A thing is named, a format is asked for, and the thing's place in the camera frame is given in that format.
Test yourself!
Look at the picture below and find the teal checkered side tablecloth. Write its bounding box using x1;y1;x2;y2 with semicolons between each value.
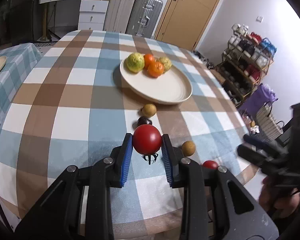
0;43;42;125

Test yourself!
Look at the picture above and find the dark plum near plate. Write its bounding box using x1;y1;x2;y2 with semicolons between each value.
137;116;153;127

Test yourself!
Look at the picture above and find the small yellow-green guava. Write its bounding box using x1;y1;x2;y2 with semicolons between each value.
158;56;172;72

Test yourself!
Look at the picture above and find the large green-yellow guava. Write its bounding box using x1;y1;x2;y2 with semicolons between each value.
126;53;145;73

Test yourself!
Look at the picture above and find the cream round plate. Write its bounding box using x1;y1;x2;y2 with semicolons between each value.
120;59;193;105

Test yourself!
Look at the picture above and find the brown longan lower right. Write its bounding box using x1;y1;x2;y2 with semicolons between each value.
181;141;196;157

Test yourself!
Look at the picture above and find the purple bag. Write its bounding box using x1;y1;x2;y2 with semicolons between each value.
238;83;278;118

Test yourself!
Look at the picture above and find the beige suitcase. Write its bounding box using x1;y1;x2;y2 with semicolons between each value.
103;0;135;34

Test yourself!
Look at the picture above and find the shoe rack with shoes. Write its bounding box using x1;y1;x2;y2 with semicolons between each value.
216;24;277;108

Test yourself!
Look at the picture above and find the brown longan near plate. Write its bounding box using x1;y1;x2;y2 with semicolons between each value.
141;103;157;118

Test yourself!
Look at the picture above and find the woven basket bag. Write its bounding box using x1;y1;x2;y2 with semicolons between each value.
256;101;285;141

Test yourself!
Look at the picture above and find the large orange mandarin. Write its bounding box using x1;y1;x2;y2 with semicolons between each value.
147;61;165;78

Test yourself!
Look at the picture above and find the red tomato with stem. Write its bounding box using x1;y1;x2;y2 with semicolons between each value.
133;124;162;165

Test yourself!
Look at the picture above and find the white drawer desk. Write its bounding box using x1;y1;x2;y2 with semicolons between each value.
39;0;109;31

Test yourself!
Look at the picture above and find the silver aluminium suitcase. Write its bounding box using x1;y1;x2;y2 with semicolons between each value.
126;0;163;38

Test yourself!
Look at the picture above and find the dark basket with items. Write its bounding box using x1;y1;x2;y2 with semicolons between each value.
242;114;260;135

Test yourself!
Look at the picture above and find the wooden door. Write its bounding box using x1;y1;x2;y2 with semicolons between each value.
154;0;220;50

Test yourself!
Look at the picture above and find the operator right hand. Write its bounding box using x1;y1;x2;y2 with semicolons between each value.
258;177;300;218

